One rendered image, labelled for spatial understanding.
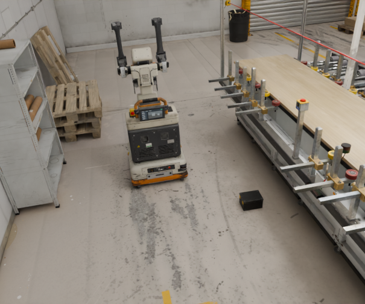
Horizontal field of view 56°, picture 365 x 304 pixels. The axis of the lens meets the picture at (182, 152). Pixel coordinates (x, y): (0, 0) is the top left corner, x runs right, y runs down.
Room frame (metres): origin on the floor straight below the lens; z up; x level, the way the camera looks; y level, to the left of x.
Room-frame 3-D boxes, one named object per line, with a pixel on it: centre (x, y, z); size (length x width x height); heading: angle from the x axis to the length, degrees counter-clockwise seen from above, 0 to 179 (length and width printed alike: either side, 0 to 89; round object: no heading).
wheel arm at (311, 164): (2.08, -0.92, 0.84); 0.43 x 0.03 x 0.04; 99
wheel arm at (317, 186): (1.83, -0.94, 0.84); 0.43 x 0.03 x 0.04; 99
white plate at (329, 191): (1.90, -1.00, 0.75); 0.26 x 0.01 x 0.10; 9
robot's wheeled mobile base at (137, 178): (3.40, 0.31, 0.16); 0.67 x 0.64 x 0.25; 9
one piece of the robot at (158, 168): (3.08, 0.24, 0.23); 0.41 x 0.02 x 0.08; 99
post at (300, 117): (2.38, -0.94, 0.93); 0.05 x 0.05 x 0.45; 9
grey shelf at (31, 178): (3.23, 1.63, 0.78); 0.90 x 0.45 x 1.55; 9
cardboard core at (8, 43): (3.34, 1.65, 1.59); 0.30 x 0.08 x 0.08; 99
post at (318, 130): (2.13, -0.98, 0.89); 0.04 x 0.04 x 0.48; 9
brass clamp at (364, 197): (1.61, -1.07, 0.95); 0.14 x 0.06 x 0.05; 9
